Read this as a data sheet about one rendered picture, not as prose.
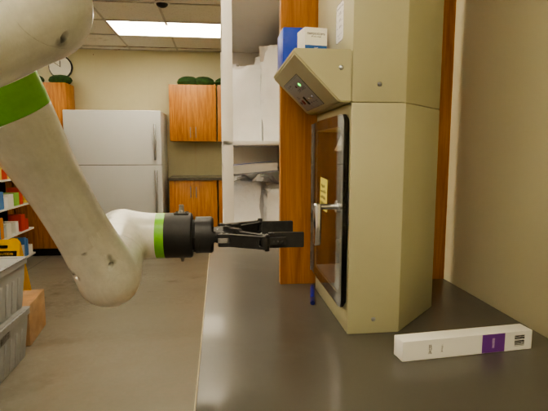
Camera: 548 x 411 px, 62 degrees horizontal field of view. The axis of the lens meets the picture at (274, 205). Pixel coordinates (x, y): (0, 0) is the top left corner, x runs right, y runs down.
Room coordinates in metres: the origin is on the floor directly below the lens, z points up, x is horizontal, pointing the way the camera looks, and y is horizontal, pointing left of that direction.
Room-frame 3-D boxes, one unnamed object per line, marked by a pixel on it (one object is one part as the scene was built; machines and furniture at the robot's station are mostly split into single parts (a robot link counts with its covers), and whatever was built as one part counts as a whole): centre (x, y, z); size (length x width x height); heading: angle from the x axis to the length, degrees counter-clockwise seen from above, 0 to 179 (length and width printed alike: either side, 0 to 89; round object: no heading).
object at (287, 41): (1.15, -0.06, 1.56); 0.10 x 0.10 x 0.09; 7
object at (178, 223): (0.92, 0.19, 1.15); 0.09 x 0.06 x 0.12; 7
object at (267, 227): (1.01, -0.01, 1.15); 0.07 x 0.01 x 0.03; 97
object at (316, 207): (0.95, -0.11, 1.17); 0.05 x 0.03 x 0.10; 96
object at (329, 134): (1.06, -0.12, 1.19); 0.30 x 0.01 x 0.40; 6
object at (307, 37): (1.01, -0.08, 1.54); 0.05 x 0.05 x 0.06; 15
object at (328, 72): (1.05, -0.08, 1.46); 0.32 x 0.11 x 0.10; 7
